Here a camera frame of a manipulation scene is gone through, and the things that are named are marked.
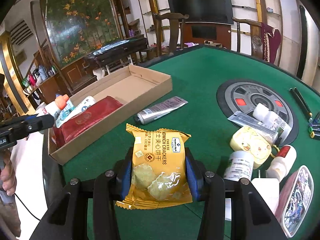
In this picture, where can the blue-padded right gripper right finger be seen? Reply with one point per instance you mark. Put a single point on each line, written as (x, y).
(195, 171)

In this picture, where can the cardboard box tray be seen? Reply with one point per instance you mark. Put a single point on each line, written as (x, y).
(117, 96)

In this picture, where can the flower painting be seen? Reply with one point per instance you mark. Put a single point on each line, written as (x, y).
(78, 27)

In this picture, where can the wooden chair with cloth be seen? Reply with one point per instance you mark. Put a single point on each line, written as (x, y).
(256, 36)

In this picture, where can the cartoon transparent pencil case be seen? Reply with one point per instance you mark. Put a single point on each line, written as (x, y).
(294, 201)

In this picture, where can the black television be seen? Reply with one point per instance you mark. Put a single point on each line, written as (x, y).
(204, 11)

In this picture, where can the wooden chair left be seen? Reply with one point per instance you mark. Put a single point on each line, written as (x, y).
(176, 23)

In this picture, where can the silver tube black cap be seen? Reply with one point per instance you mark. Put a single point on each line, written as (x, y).
(159, 110)

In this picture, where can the white square charger block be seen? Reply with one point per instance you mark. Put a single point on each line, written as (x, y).
(268, 188)

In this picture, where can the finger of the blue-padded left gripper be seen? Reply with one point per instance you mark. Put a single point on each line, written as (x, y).
(33, 123)

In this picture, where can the white bottle orange cap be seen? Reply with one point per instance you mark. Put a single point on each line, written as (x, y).
(58, 105)

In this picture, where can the white pill bottle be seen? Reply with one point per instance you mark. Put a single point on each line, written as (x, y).
(240, 165)

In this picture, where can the green-capped marker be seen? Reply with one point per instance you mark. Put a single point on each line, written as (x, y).
(313, 129)

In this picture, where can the yellow-capped marker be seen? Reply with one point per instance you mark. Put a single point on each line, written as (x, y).
(315, 135)

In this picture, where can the maroon cloth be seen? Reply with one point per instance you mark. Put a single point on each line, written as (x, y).
(271, 40)

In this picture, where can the white lotion bottle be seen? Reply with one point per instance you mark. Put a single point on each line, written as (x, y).
(272, 121)

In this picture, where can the black piano keyboard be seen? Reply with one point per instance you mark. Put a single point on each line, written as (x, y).
(116, 51)

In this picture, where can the yellow cartoon case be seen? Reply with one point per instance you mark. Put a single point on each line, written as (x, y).
(247, 139)

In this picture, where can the white blue cartoon packet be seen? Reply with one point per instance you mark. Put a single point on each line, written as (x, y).
(71, 111)

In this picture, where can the white bottle red cap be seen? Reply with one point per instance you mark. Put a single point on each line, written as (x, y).
(282, 163)

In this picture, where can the person's left hand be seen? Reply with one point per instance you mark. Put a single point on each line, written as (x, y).
(8, 175)

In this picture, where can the red foil packet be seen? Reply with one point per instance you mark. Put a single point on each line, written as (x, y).
(85, 120)

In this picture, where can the yellow cracker packet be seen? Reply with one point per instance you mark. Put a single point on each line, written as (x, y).
(158, 176)

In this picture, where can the silver flat tube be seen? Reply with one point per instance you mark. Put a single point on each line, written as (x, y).
(242, 119)

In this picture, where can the black marker pen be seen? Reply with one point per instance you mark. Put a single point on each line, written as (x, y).
(303, 101)
(296, 98)

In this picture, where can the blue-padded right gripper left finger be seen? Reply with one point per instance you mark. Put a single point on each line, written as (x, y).
(123, 178)

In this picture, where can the purple-capped marker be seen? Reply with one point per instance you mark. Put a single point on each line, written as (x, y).
(314, 124)

